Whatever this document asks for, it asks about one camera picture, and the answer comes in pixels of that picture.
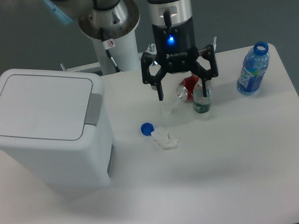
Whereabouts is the blue bottle cap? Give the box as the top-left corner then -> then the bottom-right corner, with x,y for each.
140,122 -> 154,137

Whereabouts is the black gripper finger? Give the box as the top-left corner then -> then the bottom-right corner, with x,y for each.
186,43 -> 222,100
140,52 -> 168,101

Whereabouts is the white push-button trash can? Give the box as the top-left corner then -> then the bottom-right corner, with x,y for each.
0,69 -> 114,188

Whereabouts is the crushed red soda can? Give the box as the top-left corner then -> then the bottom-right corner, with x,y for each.
177,74 -> 199,102

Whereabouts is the clear green-label bottle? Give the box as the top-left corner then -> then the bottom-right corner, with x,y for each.
193,79 -> 213,114

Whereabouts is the crumpled white tissue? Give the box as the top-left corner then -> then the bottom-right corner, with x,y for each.
151,126 -> 179,150

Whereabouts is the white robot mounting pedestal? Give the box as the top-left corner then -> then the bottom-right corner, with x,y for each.
66,31 -> 142,76

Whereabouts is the blue plastic water bottle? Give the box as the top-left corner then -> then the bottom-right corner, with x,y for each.
237,41 -> 269,96

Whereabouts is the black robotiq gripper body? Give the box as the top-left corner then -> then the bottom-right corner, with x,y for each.
152,18 -> 198,74

